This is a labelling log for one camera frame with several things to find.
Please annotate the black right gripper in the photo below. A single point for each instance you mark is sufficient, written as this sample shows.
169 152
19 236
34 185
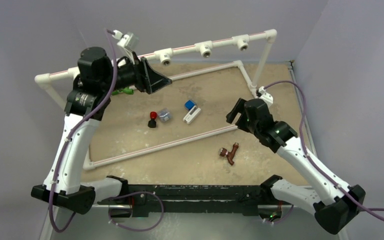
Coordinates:
238 108

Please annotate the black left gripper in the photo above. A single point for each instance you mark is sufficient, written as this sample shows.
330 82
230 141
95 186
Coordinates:
146 78

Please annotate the brown copper faucet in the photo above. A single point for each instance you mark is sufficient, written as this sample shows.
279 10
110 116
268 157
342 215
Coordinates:
229 155

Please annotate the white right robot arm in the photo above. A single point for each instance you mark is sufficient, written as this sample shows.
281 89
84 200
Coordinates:
332 201

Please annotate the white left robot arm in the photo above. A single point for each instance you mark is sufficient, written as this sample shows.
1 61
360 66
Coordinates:
97 78

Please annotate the green faucet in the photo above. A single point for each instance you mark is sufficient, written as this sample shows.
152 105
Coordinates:
127 91

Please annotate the clear grey faucet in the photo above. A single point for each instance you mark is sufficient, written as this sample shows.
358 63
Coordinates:
164 115

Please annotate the red and black faucet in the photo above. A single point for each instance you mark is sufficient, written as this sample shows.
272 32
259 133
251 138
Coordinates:
152 123

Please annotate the blue and white faucet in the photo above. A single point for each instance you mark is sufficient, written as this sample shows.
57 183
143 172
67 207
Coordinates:
193 112

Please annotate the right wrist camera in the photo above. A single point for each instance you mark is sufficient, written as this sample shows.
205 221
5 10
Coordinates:
265 96

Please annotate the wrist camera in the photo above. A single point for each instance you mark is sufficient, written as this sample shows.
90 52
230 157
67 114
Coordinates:
127 40
265 96

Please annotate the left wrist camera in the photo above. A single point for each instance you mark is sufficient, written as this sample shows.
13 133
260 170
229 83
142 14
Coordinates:
127 40

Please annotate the white PVC pipe frame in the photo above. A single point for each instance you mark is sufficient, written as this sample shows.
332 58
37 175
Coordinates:
45 80

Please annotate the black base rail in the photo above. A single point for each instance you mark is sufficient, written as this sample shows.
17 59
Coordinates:
247 200

